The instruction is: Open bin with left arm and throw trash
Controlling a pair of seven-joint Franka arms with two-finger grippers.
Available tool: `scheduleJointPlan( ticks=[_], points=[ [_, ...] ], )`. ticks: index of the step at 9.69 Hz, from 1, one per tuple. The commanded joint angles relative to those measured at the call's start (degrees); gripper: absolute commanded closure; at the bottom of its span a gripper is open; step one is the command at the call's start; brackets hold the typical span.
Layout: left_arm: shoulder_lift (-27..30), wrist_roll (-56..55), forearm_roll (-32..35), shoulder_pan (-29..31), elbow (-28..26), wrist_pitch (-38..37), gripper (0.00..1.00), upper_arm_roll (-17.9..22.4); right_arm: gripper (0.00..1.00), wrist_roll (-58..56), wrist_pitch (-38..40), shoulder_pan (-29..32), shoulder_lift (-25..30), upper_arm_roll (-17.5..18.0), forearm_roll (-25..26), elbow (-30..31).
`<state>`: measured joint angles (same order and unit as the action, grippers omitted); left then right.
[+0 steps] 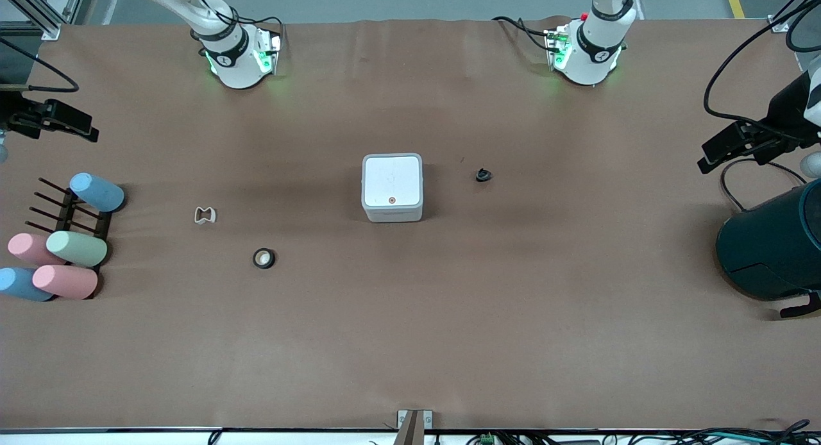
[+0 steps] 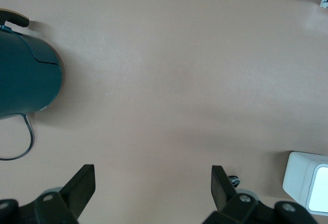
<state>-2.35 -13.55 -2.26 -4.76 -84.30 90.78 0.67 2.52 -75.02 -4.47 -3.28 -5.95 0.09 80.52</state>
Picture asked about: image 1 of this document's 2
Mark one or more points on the white square lidded bin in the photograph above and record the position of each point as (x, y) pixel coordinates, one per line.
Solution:
(392, 187)

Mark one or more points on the small black crumpled trash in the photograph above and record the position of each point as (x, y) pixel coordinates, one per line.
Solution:
(483, 174)

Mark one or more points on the right arm base connector plate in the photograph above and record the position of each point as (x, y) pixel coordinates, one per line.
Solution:
(272, 50)

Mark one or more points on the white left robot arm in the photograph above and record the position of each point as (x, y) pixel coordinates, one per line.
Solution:
(590, 54)

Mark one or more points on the small green connector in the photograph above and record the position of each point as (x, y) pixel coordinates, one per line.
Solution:
(487, 438)

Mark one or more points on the dark wooden cup rack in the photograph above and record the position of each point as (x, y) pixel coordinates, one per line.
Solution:
(67, 219)

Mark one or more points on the black curved stand foot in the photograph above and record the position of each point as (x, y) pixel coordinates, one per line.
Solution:
(802, 309)

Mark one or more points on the left arm base connector plate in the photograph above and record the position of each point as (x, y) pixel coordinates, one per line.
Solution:
(555, 47)

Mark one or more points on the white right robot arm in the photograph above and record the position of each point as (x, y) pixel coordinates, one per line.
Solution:
(234, 63)

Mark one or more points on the black tape roll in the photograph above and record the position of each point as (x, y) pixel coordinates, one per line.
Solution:
(263, 252)

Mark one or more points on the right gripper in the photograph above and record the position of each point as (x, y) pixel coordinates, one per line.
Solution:
(14, 115)

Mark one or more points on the pink plastic cup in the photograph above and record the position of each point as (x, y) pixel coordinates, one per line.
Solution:
(25, 246)
(64, 281)

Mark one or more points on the green plastic cup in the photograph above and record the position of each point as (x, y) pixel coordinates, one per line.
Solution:
(77, 248)

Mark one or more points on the blue plastic cup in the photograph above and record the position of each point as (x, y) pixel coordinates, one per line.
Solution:
(19, 283)
(96, 192)

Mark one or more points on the grey metal camera bracket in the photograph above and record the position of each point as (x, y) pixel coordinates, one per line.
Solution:
(414, 426)

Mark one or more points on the aluminium frame post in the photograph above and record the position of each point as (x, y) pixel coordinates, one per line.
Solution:
(786, 15)
(38, 12)

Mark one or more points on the dark teal round container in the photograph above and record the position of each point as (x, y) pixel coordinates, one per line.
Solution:
(770, 246)

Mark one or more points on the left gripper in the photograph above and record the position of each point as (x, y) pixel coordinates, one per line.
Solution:
(786, 113)

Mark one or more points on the white bent clip trash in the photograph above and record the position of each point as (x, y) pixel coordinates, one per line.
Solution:
(198, 215)

